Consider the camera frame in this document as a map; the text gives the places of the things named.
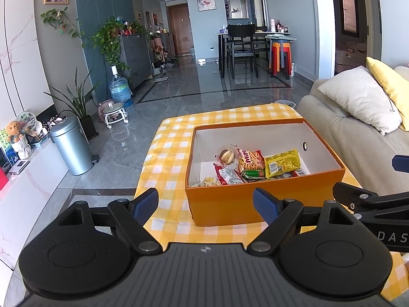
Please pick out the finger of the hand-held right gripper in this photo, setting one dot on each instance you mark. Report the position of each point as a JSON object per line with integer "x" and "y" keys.
{"x": 358, "y": 196}
{"x": 401, "y": 163}

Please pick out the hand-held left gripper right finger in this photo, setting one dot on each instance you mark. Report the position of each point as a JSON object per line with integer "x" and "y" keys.
{"x": 265, "y": 203}

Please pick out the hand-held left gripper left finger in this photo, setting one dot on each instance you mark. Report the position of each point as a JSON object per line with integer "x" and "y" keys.
{"x": 145, "y": 204}

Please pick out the green sausage stick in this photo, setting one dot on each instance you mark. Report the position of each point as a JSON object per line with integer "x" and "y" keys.
{"x": 254, "y": 175}

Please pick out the clear plastic snack packet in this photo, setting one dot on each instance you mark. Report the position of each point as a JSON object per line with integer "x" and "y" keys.
{"x": 284, "y": 176}

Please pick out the orange cardboard box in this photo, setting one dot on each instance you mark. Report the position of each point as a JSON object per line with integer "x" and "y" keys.
{"x": 223, "y": 204}

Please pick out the yellow snack packet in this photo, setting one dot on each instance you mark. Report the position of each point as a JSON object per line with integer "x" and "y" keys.
{"x": 281, "y": 163}

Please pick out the orange stick snack packet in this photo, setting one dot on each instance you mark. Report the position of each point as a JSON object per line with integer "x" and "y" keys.
{"x": 252, "y": 160}

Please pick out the red snack bar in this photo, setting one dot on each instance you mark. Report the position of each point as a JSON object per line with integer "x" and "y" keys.
{"x": 298, "y": 172}

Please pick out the red and white snack packet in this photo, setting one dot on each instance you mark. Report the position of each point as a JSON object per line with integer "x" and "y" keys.
{"x": 228, "y": 176}

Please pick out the round cake snack packet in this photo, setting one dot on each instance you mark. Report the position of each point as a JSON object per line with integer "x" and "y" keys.
{"x": 227, "y": 156}

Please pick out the beige sofa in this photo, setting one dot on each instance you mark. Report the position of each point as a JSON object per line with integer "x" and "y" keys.
{"x": 351, "y": 153}

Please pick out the yellow checkered tablecloth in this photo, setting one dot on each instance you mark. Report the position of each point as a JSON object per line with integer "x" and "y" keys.
{"x": 169, "y": 140}

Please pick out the beige cushion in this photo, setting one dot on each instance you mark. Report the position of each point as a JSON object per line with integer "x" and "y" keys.
{"x": 361, "y": 99}

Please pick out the yellow cushion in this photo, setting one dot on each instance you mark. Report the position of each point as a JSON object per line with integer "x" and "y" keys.
{"x": 389, "y": 83}

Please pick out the silver pedal trash can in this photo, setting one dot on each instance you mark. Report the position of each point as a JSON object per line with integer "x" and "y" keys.
{"x": 70, "y": 147}

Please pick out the long-leaf potted plant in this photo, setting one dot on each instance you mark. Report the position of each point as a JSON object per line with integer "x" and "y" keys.
{"x": 88, "y": 128}

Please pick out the small white wheeled stool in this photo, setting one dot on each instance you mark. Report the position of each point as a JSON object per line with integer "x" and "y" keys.
{"x": 113, "y": 108}

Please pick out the blue water jug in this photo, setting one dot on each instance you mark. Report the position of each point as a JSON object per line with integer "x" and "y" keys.
{"x": 120, "y": 91}

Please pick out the white marble console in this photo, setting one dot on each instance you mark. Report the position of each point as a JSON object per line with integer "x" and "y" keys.
{"x": 28, "y": 198}

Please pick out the grey cabinet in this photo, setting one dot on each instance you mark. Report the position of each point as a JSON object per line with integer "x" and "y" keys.
{"x": 135, "y": 60}

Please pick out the red box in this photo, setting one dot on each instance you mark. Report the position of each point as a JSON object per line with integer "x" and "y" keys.
{"x": 3, "y": 179}

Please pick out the round painted fan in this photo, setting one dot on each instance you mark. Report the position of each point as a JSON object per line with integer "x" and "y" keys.
{"x": 27, "y": 120}

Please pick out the stack of orange stools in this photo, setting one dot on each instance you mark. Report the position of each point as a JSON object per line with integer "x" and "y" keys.
{"x": 281, "y": 54}

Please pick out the brown teddy bear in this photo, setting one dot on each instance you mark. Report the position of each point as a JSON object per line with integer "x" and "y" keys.
{"x": 14, "y": 129}

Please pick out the brown stuffed toy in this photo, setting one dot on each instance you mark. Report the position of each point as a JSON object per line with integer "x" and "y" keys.
{"x": 158, "y": 51}

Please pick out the dining table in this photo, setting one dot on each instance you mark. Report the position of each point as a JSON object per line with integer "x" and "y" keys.
{"x": 281, "y": 36}

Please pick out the trailing pothos plant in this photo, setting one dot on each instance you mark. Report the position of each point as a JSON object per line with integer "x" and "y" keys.
{"x": 108, "y": 38}

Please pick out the black dining chair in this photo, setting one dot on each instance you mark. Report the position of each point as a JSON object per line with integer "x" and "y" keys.
{"x": 241, "y": 32}

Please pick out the brown wooden door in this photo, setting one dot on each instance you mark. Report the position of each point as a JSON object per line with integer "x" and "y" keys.
{"x": 180, "y": 28}

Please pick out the hanging ivy plant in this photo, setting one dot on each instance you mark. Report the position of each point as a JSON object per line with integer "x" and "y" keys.
{"x": 54, "y": 17}

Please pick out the wooden window frame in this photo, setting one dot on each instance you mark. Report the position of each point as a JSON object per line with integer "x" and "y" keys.
{"x": 348, "y": 11}

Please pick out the wall poster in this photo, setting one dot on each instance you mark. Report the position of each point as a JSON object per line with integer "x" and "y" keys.
{"x": 204, "y": 0}

